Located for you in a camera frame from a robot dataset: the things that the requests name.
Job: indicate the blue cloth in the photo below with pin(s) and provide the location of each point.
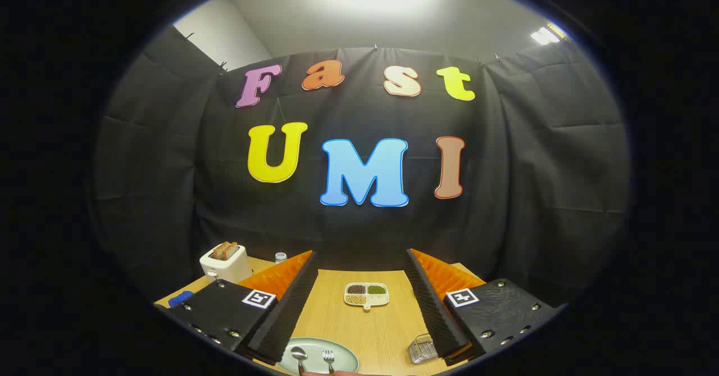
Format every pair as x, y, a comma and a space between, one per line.
180, 298

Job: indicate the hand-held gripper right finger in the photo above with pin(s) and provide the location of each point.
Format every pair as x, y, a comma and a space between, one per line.
432, 314

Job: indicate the light green plate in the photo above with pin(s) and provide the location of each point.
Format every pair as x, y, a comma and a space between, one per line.
344, 359

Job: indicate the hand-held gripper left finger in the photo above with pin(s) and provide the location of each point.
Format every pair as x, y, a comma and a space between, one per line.
286, 314

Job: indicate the white toaster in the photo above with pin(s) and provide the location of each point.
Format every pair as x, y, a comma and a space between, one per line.
224, 270

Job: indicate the toast slices in toaster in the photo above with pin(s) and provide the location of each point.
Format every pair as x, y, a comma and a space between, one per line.
224, 250

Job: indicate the small ceiling light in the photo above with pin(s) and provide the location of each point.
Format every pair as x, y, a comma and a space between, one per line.
545, 35

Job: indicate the drink bottle with label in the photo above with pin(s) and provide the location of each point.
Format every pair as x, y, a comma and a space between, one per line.
281, 258

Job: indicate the white divided dish of beans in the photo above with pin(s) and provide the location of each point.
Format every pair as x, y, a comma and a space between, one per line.
366, 297

